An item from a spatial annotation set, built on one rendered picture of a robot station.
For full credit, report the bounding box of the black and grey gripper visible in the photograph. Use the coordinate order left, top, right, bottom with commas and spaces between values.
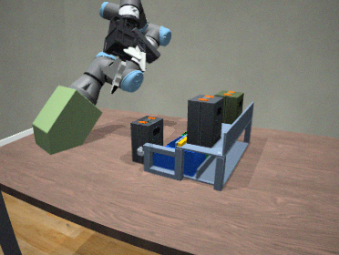
103, 13, 146, 94

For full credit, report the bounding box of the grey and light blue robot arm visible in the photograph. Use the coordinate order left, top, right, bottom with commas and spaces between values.
68, 0, 171, 105

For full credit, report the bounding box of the yellow flat bar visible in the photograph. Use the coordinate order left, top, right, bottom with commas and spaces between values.
178, 137, 187, 147

